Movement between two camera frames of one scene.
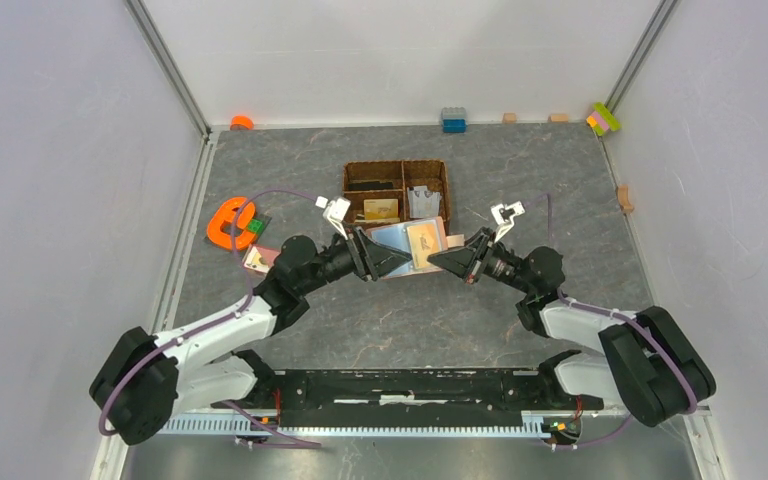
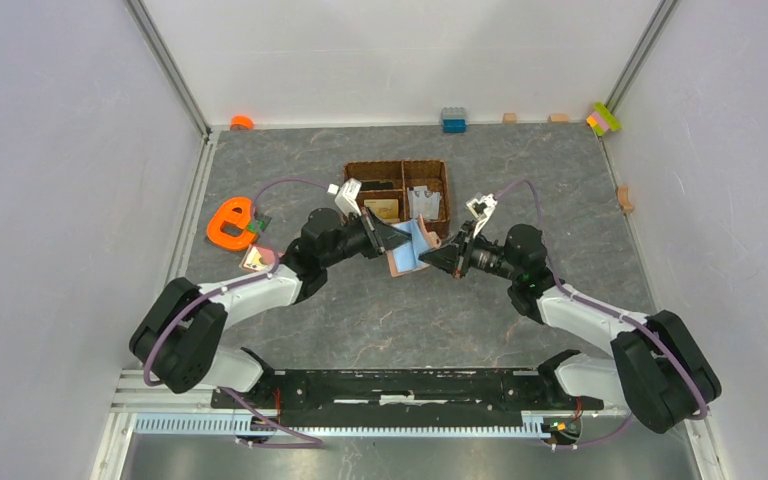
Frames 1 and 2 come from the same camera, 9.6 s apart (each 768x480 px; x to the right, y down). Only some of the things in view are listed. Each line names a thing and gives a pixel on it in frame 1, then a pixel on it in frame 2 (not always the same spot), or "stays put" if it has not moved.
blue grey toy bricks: [454, 119] stays put
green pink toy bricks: [602, 119] stays put
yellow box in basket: [381, 208] stays put
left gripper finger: [380, 258] to [388, 236]
